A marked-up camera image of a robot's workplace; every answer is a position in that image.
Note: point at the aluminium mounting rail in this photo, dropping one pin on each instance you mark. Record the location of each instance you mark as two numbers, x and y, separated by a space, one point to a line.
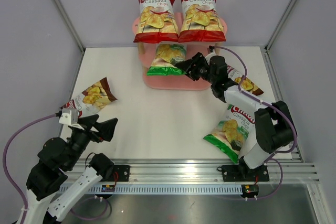
204 171

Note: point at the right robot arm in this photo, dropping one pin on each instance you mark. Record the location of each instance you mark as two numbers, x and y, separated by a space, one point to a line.
252 130

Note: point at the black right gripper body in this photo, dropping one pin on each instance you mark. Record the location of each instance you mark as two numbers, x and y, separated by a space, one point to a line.
202 68

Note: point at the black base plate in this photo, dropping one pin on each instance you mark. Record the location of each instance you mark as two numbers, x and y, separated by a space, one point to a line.
119 173
239 173

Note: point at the green Chuba chips bag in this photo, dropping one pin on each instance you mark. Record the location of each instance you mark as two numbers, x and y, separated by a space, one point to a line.
231 133
166 57

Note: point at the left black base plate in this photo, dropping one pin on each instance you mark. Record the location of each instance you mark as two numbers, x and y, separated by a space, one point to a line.
119 173

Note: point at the brown Chuba chips bag right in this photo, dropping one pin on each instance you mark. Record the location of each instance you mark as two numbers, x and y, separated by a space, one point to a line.
247 84

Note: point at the brown chuba chips bag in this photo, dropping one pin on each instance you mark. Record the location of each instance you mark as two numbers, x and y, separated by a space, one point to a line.
247 84
92 99

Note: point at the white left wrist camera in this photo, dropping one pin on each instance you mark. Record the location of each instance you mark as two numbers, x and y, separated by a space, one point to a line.
68 117

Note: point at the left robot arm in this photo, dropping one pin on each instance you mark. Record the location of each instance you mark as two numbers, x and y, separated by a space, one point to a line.
59 156

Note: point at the white slotted cable duct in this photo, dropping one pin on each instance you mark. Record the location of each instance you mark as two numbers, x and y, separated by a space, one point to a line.
164 189

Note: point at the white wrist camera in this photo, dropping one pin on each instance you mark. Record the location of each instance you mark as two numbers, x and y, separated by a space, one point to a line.
68 117
212 50

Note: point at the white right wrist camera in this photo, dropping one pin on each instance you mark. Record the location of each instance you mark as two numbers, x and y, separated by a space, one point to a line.
212 50

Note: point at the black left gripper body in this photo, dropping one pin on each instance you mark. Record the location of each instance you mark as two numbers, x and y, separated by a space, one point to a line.
80 139

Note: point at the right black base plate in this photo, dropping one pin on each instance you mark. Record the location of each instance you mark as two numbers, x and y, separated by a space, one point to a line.
239 173

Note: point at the brown Chuba chips bag left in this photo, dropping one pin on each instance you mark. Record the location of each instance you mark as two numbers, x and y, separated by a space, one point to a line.
92 99

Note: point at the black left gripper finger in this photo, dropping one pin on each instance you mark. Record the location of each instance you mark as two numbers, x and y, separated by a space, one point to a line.
106 129
88 123

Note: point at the pink three-tier shelf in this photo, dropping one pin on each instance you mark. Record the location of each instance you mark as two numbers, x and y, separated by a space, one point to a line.
146 54

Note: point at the red Chuba chips bag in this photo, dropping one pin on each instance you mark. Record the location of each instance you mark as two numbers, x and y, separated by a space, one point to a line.
156 22
201 22

